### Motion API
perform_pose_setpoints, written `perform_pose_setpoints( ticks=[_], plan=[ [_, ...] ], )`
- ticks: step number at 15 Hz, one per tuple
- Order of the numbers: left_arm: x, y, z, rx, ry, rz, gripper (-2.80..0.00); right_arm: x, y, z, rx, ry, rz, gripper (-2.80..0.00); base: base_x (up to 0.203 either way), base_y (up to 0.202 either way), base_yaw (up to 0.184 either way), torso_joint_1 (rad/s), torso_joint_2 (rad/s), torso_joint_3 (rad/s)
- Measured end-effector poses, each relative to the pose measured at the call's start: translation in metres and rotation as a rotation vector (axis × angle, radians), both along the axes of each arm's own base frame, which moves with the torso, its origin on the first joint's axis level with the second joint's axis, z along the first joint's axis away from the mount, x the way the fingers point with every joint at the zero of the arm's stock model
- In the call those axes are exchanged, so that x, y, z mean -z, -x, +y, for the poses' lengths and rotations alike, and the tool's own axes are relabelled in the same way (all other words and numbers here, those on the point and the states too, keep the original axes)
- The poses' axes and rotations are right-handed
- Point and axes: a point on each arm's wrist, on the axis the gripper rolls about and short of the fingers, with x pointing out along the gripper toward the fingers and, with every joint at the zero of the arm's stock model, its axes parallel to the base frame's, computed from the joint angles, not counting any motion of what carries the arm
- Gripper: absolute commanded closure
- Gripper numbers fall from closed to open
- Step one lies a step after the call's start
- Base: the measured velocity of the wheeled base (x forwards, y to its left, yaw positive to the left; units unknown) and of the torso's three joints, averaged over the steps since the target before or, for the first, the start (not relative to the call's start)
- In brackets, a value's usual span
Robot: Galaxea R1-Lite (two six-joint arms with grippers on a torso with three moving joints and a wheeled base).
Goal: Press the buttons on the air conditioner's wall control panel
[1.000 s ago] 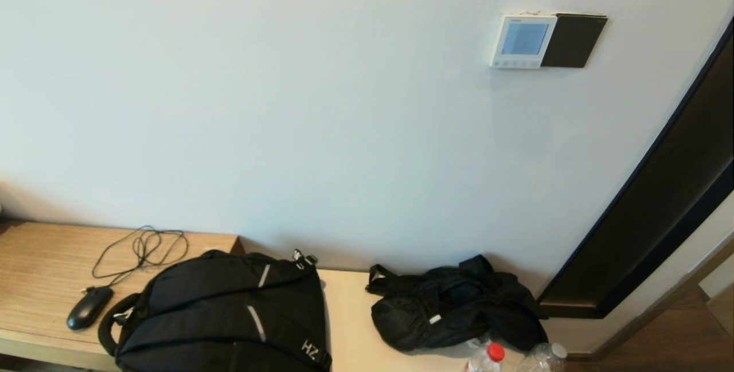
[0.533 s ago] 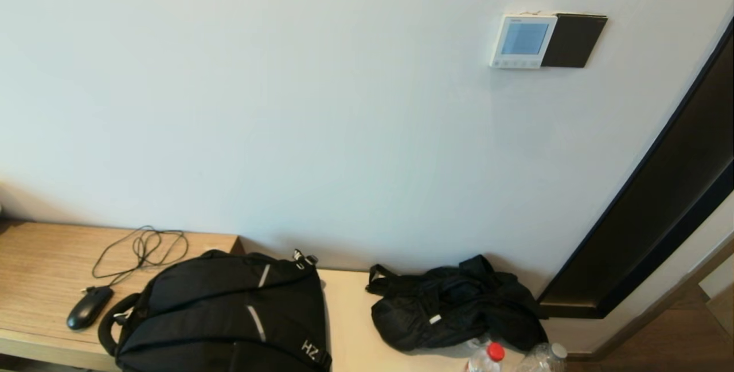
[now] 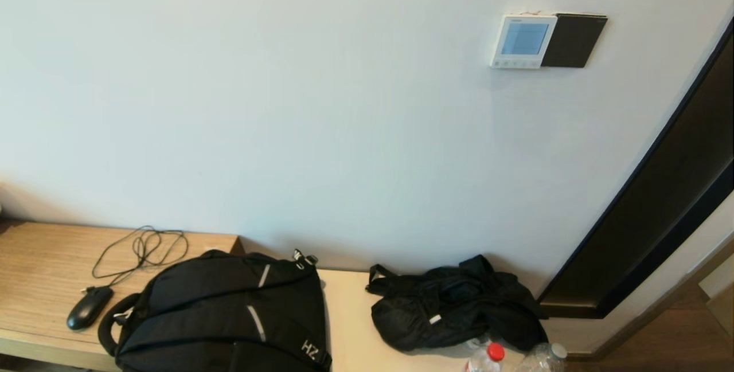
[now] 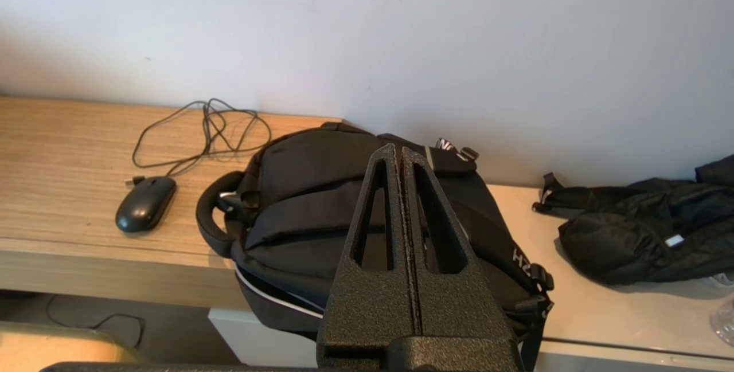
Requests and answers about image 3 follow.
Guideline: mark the clear bottle with red cap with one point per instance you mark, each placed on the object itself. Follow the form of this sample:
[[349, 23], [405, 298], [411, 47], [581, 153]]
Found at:
[[492, 356]]

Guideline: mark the clear bottle with grey cap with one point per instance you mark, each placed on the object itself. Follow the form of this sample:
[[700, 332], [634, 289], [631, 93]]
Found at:
[[543, 357]]

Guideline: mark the white wall thermostat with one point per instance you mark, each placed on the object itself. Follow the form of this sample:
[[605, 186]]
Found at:
[[504, 45]]

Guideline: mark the black backpack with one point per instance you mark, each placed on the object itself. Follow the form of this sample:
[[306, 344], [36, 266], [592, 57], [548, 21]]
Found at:
[[223, 312]]

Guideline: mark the crumpled black fabric bag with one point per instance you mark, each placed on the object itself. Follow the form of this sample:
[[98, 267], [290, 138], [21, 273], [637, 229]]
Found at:
[[459, 312]]

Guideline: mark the dark brown door frame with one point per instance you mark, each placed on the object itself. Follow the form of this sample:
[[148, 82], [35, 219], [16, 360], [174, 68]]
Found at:
[[659, 223]]

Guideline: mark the dark brown wall switch plate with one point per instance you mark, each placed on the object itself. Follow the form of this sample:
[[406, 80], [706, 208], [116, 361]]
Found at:
[[573, 40]]

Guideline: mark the black computer mouse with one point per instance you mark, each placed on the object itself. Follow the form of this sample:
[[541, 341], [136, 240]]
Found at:
[[89, 307]]

